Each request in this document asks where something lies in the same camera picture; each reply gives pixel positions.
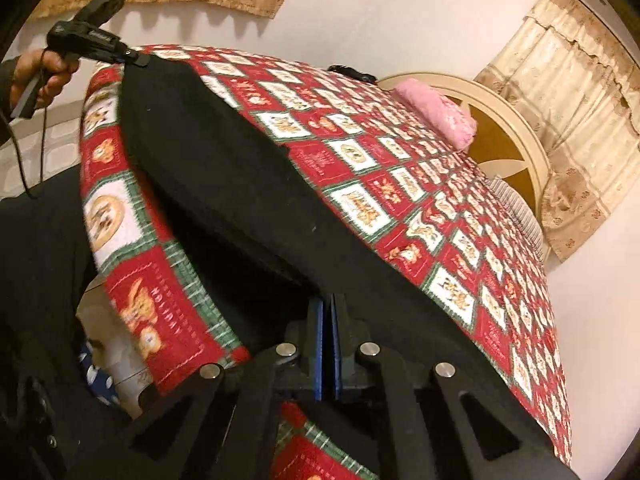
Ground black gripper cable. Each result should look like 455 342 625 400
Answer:
0 104 51 201

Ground cream wooden headboard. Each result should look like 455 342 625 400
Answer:
378 72 551 218

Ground striped pillow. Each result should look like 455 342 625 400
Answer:
488 177 547 263

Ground person left hand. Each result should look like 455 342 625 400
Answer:
9 49 79 110

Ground black object at bedside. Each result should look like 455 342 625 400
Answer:
326 65 378 84

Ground red patchwork bear bedspread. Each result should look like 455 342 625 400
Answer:
79 46 573 479

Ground black pants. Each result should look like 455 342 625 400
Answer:
117 54 539 426

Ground beige curtain behind headboard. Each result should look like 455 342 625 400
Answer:
476 0 639 260

